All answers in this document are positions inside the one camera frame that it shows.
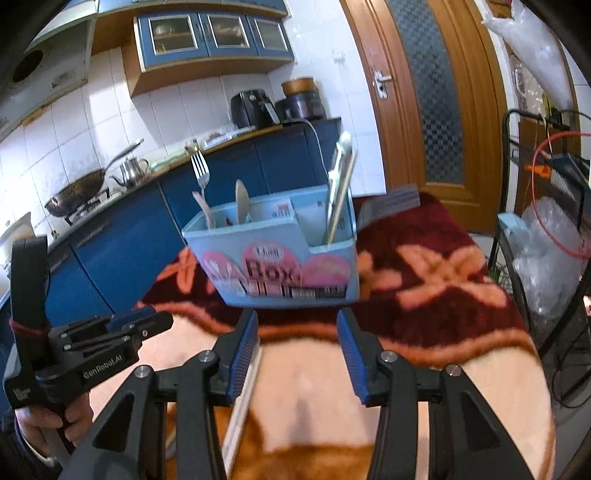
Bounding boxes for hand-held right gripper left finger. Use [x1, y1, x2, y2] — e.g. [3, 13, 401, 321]
[60, 309, 259, 480]

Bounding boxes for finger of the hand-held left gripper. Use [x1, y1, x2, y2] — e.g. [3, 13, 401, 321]
[110, 308, 174, 344]

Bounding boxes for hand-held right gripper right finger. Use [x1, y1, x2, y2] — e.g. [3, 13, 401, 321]
[337, 308, 525, 480]

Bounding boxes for light blue utensil box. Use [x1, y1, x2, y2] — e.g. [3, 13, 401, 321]
[182, 185, 361, 309]

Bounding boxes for beige plastic spoon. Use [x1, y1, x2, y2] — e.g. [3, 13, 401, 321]
[235, 179, 251, 226]

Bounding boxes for steel fork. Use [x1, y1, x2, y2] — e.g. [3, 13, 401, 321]
[191, 150, 212, 208]

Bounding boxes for steel knife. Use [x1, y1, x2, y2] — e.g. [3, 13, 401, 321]
[327, 131, 354, 232]

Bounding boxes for person's left hand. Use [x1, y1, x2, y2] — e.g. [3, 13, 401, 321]
[16, 394, 95, 455]

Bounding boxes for blue base cabinets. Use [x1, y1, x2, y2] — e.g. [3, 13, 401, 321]
[0, 117, 345, 352]

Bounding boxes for printed plush blanket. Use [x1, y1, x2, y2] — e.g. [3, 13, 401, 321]
[134, 185, 555, 480]

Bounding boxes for gas stove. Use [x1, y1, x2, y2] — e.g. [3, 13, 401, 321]
[65, 185, 116, 225]

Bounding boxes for black wok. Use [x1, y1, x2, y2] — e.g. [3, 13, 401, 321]
[44, 138, 145, 217]

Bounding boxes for steel kettle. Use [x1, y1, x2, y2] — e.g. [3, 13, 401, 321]
[110, 157, 151, 189]

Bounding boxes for light blue plastic lid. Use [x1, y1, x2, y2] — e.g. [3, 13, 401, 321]
[499, 213, 528, 251]

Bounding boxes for clear plastic bag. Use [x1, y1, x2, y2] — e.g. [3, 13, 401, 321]
[512, 196, 591, 324]

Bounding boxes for wooden door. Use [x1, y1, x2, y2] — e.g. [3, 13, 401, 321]
[339, 0, 509, 234]

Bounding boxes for black air fryer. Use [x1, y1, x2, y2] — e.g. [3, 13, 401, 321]
[230, 90, 279, 130]

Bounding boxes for range hood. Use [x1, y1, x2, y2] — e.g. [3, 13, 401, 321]
[0, 18, 98, 134]

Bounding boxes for brown pot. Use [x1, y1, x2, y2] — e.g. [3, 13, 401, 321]
[281, 77, 320, 96]

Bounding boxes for dark blue case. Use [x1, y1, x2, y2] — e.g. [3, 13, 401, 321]
[551, 154, 591, 195]

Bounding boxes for white plastic bag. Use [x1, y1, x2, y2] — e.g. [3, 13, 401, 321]
[482, 0, 573, 108]

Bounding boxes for white cable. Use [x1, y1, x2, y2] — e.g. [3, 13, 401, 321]
[281, 117, 325, 185]

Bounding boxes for black wire rack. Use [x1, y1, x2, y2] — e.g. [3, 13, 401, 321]
[489, 108, 591, 407]

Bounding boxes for red cable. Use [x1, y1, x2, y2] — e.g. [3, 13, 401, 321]
[531, 131, 591, 259]

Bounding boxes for metal door handle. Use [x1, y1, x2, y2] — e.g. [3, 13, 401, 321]
[373, 70, 393, 100]

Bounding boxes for blue wall cabinet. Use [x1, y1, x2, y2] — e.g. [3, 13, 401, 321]
[122, 0, 296, 97]

